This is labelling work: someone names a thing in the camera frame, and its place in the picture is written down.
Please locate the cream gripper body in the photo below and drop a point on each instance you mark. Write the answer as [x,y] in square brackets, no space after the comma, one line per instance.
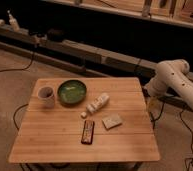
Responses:
[151,103]

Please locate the white plastic bottle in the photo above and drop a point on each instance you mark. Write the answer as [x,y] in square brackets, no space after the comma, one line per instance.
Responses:
[98,103]

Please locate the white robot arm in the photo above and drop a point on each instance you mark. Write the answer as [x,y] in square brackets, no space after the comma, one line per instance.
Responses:
[172,74]

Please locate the green ceramic bowl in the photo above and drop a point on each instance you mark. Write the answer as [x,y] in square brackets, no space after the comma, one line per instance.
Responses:
[71,92]

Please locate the white ceramic mug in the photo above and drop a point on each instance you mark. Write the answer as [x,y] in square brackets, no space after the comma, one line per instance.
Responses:
[46,96]

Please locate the white spray bottle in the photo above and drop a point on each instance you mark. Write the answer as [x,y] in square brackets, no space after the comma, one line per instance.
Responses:
[13,22]

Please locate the beige sponge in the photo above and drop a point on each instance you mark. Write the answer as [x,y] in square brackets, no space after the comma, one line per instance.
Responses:
[112,121]

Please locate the dark red candy bar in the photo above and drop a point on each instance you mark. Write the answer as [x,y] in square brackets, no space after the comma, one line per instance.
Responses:
[88,131]

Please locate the wooden table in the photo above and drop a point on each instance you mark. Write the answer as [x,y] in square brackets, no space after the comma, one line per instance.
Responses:
[54,135]

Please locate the black round device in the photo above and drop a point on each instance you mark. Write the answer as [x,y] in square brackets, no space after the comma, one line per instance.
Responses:
[56,35]

